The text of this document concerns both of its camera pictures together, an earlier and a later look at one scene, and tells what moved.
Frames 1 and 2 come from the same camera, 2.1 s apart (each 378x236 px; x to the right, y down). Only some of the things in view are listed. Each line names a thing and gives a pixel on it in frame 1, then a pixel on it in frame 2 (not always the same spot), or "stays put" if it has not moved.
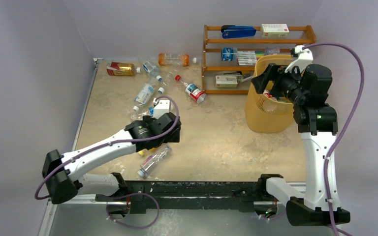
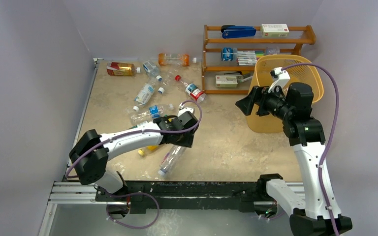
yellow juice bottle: x=142 y=152 stays put
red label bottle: x=193 y=91 stays put
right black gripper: x=271 y=78 → x=262 y=102
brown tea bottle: x=121 y=69 stays put
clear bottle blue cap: x=149 y=162 → x=170 y=158
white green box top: x=274 y=30 stays put
